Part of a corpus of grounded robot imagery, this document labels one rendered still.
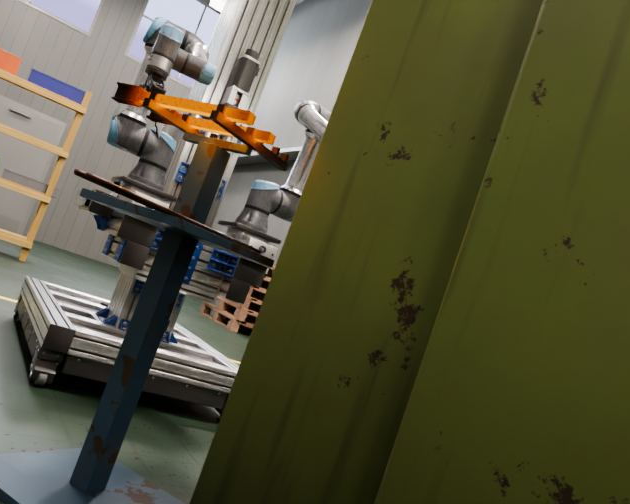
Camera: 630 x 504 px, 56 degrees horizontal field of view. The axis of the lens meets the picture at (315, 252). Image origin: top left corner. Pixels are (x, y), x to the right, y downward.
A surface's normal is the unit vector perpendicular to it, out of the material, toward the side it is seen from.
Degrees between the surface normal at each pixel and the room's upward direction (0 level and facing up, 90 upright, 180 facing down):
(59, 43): 90
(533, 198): 90
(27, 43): 90
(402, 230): 90
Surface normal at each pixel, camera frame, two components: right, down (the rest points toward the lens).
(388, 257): -0.56, -0.27
